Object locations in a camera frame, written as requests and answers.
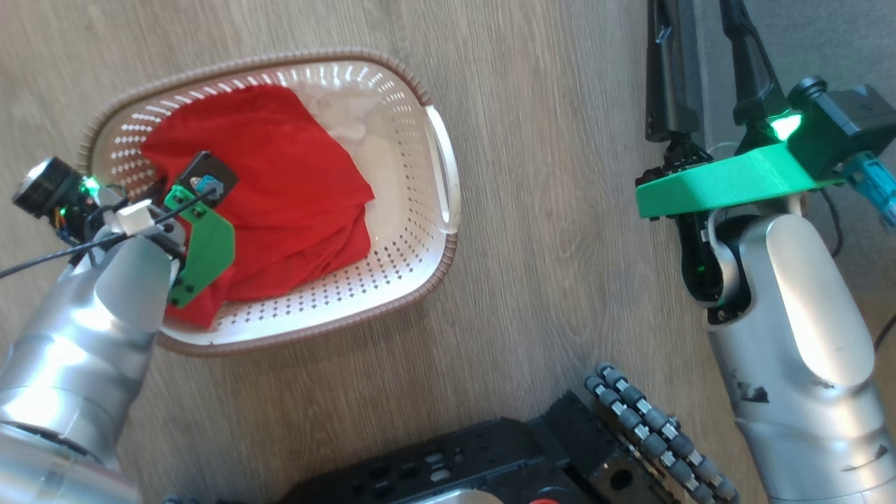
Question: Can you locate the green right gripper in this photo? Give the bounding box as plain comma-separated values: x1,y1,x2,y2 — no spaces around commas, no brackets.
634,0,848,220

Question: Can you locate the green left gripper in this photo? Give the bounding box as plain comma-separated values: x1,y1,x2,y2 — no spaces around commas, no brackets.
13,155,237,309

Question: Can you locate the red and white garment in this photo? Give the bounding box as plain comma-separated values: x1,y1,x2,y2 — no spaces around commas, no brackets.
140,83,380,330

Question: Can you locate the grey fabric sofa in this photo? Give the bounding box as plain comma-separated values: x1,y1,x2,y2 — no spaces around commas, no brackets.
696,0,896,298

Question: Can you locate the white brown-rimmed laundry basket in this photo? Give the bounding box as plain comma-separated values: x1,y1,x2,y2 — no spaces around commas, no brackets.
78,48,462,358

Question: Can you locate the black grey-roller omni wheel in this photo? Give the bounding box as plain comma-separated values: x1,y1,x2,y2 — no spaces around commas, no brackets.
584,362,740,504

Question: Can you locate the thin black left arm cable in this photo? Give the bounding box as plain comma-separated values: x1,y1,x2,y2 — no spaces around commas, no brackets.
0,189,219,281

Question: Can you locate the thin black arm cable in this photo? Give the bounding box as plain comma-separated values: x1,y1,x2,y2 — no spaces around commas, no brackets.
0,189,219,281
818,188,896,352

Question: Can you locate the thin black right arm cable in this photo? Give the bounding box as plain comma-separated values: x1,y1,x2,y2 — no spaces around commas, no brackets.
818,188,896,352

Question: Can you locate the teal right camera connector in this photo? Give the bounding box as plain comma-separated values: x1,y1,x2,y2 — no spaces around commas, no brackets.
842,153,896,233

